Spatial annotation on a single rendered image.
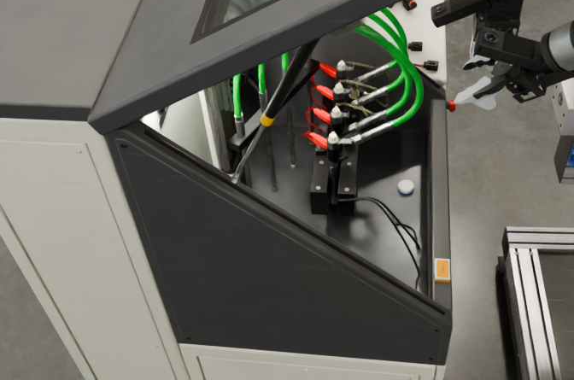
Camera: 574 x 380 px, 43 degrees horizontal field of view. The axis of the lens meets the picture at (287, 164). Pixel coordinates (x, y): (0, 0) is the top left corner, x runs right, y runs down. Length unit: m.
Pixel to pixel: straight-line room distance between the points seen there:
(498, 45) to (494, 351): 1.48
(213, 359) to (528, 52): 0.94
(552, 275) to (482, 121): 0.96
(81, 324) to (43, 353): 1.03
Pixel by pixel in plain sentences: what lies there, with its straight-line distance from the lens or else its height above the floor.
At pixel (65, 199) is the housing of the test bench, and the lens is 1.31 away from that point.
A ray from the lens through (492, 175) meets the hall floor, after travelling 3.02.
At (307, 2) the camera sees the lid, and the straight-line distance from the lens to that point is 0.92.
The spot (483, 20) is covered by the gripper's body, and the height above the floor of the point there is 1.35.
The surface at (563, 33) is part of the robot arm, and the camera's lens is 1.24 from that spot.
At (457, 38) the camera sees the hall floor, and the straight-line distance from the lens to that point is 3.66.
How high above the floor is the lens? 2.20
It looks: 47 degrees down
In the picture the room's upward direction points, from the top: 6 degrees counter-clockwise
